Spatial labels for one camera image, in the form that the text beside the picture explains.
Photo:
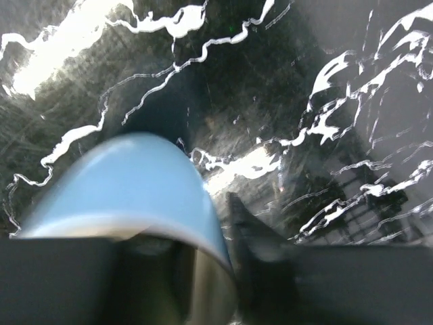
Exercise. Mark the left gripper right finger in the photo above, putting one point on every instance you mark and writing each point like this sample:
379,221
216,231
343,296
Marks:
284,283

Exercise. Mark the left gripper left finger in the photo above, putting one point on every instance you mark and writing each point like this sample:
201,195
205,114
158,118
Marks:
66,281

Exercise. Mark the light blue mug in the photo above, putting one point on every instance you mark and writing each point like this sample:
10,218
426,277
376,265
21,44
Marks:
142,192

